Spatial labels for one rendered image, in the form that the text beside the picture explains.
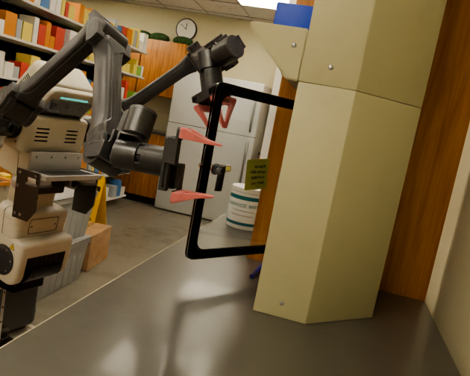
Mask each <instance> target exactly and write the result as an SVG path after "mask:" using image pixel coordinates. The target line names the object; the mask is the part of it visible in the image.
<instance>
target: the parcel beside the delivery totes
mask: <svg viewBox="0 0 470 376"><path fill-rule="evenodd" d="M111 228H112V226H111V225H104V224H100V223H95V222H88V225H87V229H86V233H85V234H86V235H90V236H91V238H90V242H88V245H87V250H86V253H85V256H84V261H83V264H82V267H81V271H83V272H88V271H89V270H91V268H93V267H94V266H96V265H98V264H99V263H100V262H101V261H103V260H105V259H106V258H107V253H108V247H109V242H110V233H111Z"/></svg>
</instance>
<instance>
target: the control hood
mask: <svg viewBox="0 0 470 376"><path fill-rule="evenodd" d="M250 25H251V28H252V30H253V31H254V33H255V34H256V35H257V37H258V39H259V40H260V42H261V43H262V44H263V46H264V48H265V49H266V50H267V52H268V53H269V55H270V56H271V58H272V59H273V61H274V62H275V64H276V65H277V67H278V68H279V70H280V71H281V73H282V74H283V76H284V77H285V79H287V80H288V82H290V83H291V85H293V87H294V88H295V89H296V90H297V87H298V82H299V77H300V73H301V66H302V62H303V58H304V51H305V47H306V43H307V36H308V32H309V31H308V29H307V28H298V27H292V26H287V25H277V24H272V23H266V22H256V21H252V22H251V24H250Z"/></svg>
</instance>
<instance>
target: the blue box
mask: <svg viewBox="0 0 470 376"><path fill-rule="evenodd" d="M312 13H313V6H306V5H301V4H290V3H284V2H278V3H277V7H276V11H275V18H274V22H273V24H277V25H287V26H292V27H298V28H307V29H308V30H309V28H310V21H311V17H312Z"/></svg>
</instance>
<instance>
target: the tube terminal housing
mask: <svg viewBox="0 0 470 376"><path fill-rule="evenodd" d="M446 2H447V0H315V2H314V6H313V13H312V17H311V21H310V28H309V32H308V36H307V43H306V47H305V51H304V58H303V62H302V66H301V73H300V77H299V82H298V87H297V91H296V95H295V102H294V106H293V110H292V117H291V121H290V125H289V132H288V136H287V141H286V148H285V152H284V156H283V162H282V167H281V173H280V177H279V181H278V188H277V192H276V196H275V203H274V207H273V211H272V218H271V222H270V226H269V233H268V237H267V241H266V248H265V252H264V256H263V263H262V267H261V271H260V278H259V282H258V286H257V293H256V297H255V301H254V308H253V310H256V311H259V312H261V313H267V314H270V315H273V316H278V317H281V318H284V319H289V320H293V321H295V322H300V323H304V324H311V323H319V322H333V321H341V320H349V319H363V318H371V317H372V315H373V312H374V308H375V302H376V299H377V294H378V290H379V286H380V281H381V277H382V274H383V268H384V264H385V261H386V256H387V252H388V248H389V243H390V240H391V235H392V230H393V227H394V223H395V217H396V214H397V211H398V205H399V201H400V198H401V192H402V189H403V185H404V179H405V176H406V173H407V167H408V163H409V160H410V154H411V151H412V147H413V142H414V138H415V135H416V129H417V125H418V122H419V117H420V113H421V108H422V103H423V100H424V94H425V91H426V87H427V82H428V78H429V74H430V69H431V66H432V62H433V56H434V53H435V50H436V44H437V40H438V37H439V31H440V28H441V24H442V18H443V15H444V12H445V6H446Z"/></svg>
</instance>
